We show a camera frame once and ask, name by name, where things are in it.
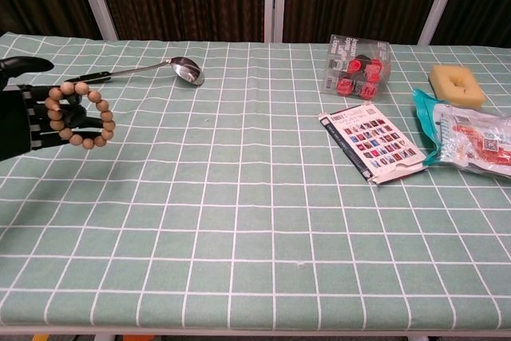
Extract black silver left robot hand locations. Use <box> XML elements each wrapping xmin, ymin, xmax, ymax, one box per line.
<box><xmin>0</xmin><ymin>56</ymin><xmax>116</xmax><ymax>162</ymax></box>

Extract wooden bead bracelet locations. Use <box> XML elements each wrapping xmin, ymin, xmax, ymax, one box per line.
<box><xmin>44</xmin><ymin>81</ymin><xmax>117</xmax><ymax>149</ymax></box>

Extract green checked tablecloth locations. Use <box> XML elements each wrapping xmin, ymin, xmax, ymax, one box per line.
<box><xmin>0</xmin><ymin>33</ymin><xmax>511</xmax><ymax>332</ymax></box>

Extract clear box with red capsules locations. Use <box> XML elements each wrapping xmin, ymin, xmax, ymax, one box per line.
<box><xmin>322</xmin><ymin>34</ymin><xmax>391</xmax><ymax>101</ymax></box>

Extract white card box coloured squares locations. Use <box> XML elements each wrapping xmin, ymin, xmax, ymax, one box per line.
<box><xmin>318</xmin><ymin>101</ymin><xmax>428</xmax><ymax>186</ymax></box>

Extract teal and red snack bag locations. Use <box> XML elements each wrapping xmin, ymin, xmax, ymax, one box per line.
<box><xmin>412</xmin><ymin>88</ymin><xmax>511</xmax><ymax>179</ymax></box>

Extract yellow sponge with hole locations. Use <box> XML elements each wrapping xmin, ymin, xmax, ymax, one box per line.
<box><xmin>429</xmin><ymin>63</ymin><xmax>487</xmax><ymax>109</ymax></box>

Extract steel ladle with black handle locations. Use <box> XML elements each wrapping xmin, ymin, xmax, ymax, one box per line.
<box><xmin>65</xmin><ymin>56</ymin><xmax>205</xmax><ymax>87</ymax></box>

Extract white metal table frame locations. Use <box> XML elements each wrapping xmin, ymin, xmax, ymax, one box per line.
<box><xmin>0</xmin><ymin>326</ymin><xmax>511</xmax><ymax>339</ymax></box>

